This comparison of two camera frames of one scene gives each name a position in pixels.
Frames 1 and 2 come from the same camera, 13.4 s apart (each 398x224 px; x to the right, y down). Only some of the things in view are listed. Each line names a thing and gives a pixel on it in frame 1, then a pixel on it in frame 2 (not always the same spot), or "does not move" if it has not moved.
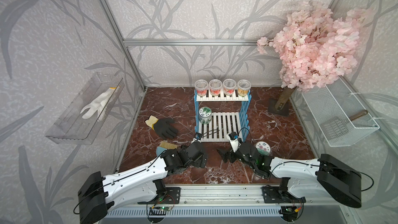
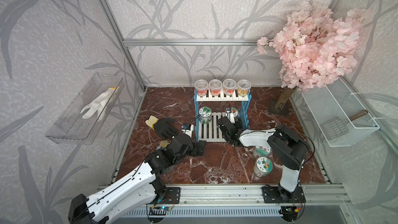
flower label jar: [264, 148] does not move
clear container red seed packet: [201, 85] does not move
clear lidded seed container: [215, 86] does not move
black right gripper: [230, 153] -> [238, 124]
